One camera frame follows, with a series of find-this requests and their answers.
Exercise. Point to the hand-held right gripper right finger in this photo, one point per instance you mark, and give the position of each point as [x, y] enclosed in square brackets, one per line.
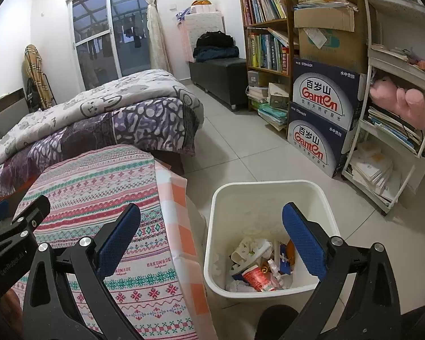
[304, 241]

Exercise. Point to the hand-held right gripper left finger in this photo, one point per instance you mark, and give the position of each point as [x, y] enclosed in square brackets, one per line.
[116, 241]

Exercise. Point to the orange brown wrapper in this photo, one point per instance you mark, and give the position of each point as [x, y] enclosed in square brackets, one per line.
[291, 251]

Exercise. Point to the blue packet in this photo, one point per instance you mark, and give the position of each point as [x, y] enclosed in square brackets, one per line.
[283, 258]

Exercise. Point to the white tissue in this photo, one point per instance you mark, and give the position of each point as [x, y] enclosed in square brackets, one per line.
[281, 279]

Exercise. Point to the white green printed packet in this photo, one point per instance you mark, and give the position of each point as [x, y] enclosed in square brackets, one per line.
[247, 246]

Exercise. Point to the red snack packet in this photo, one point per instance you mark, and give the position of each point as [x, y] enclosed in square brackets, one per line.
[258, 278]

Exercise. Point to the white plastic bin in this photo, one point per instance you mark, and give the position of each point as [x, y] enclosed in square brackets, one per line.
[240, 212]

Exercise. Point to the white grey paper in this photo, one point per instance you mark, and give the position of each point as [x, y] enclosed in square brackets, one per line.
[237, 286]

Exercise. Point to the patterned knit tablecloth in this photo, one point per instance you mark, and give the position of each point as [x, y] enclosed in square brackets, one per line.
[102, 177]

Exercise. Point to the grey padded headboard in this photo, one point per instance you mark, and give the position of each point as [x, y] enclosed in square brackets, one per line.
[3, 120]

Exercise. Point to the stack of white papers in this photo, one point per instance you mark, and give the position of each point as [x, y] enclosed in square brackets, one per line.
[372, 170]

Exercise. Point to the blue water carton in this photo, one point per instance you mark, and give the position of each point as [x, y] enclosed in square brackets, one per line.
[325, 92]
[311, 141]

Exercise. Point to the purple patterned blanket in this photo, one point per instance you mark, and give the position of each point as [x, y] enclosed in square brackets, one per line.
[145, 120]

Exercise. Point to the stack of green booklets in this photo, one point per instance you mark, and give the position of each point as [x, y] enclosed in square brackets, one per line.
[272, 115]

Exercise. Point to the stack of flat books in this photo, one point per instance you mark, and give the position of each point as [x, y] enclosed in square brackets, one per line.
[389, 124]

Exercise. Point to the small pale cardboard box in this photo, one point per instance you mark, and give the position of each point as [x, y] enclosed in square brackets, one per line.
[279, 95]

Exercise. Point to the yellow plaid coat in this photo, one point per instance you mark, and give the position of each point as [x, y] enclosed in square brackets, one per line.
[35, 63]

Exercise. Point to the stack of white books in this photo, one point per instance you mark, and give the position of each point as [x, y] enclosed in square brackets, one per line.
[256, 94]

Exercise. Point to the small grey box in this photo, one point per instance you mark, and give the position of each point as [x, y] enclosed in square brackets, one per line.
[254, 78]

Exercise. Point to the pink plush toy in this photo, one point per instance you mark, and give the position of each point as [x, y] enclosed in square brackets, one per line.
[407, 101]

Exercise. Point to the row of hanging clothes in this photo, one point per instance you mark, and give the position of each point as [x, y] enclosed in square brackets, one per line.
[99, 42]

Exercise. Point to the black storage bench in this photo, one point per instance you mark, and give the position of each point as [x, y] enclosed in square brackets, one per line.
[219, 74]

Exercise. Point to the row of thick books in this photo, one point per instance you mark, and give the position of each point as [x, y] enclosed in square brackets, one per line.
[265, 51]

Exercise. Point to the brown cardboard box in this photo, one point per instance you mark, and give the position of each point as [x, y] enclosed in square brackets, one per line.
[347, 49]

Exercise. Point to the glass sliding door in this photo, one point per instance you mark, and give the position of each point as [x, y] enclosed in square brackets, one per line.
[92, 24]

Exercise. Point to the stack of thin booklets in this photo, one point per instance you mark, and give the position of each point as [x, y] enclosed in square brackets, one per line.
[389, 52]

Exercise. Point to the dark blue clothes pile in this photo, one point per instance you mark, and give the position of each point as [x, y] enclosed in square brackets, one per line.
[216, 53]

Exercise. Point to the cream lace curtain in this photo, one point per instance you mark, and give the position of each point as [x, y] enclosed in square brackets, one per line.
[159, 35]

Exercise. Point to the wooden bookshelf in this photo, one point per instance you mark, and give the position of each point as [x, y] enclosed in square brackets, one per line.
[265, 23]

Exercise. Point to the black bag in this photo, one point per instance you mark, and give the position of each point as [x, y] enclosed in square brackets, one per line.
[214, 39]

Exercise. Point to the white dotted cabinet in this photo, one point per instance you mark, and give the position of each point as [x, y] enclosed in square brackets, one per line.
[205, 21]

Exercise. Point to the row of slim books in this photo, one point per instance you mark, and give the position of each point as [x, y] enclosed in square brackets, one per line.
[262, 7]

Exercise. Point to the white shelf rack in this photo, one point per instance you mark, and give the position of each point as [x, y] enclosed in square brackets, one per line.
[396, 7]

